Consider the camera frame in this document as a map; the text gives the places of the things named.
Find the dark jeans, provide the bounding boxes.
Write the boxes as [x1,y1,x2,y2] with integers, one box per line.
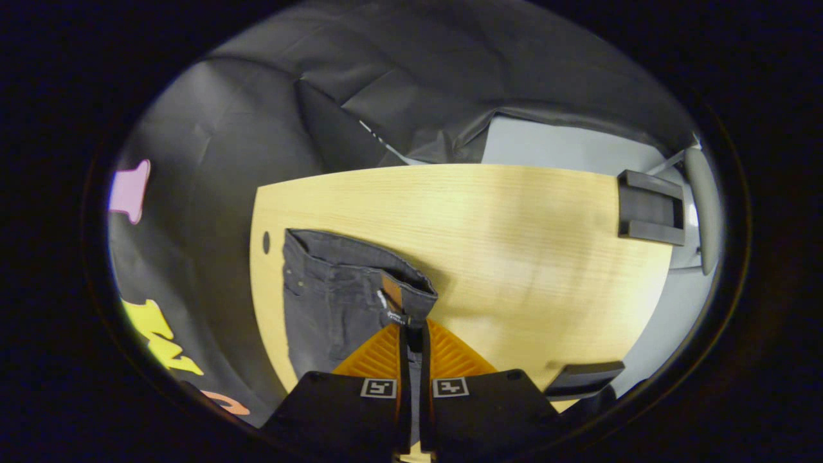
[282,228,440,444]

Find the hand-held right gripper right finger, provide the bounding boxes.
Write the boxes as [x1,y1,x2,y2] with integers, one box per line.
[419,318,570,458]

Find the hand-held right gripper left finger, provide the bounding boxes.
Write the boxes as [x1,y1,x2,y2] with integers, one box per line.
[260,322,412,458]

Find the black backdrop cloth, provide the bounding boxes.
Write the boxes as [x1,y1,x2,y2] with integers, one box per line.
[106,0,698,425]

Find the black table clamp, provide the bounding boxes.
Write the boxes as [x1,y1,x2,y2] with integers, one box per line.
[543,361,626,403]
[617,169,686,247]

